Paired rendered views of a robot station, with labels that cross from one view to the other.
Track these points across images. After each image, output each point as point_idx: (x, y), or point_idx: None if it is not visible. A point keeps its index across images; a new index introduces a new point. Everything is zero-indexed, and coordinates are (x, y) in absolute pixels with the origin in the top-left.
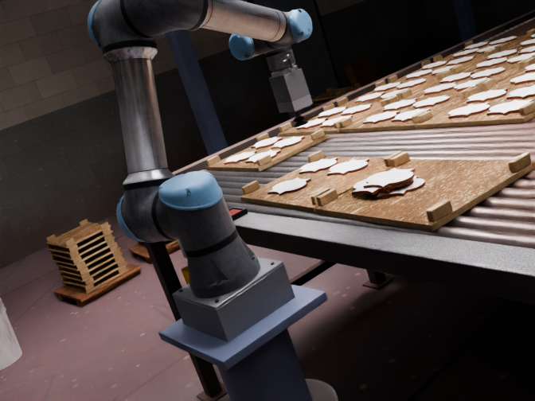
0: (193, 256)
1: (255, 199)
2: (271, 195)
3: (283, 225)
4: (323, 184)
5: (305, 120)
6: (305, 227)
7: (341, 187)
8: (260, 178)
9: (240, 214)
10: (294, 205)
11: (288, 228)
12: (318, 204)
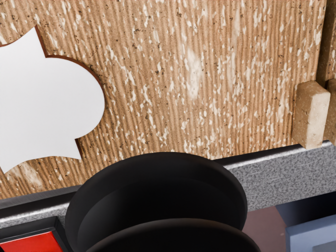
0: None
1: (4, 198)
2: (28, 165)
3: (255, 191)
4: (154, 25)
5: (183, 201)
6: (329, 171)
7: (276, 17)
8: None
9: (63, 234)
10: (218, 158)
11: (287, 190)
12: (323, 135)
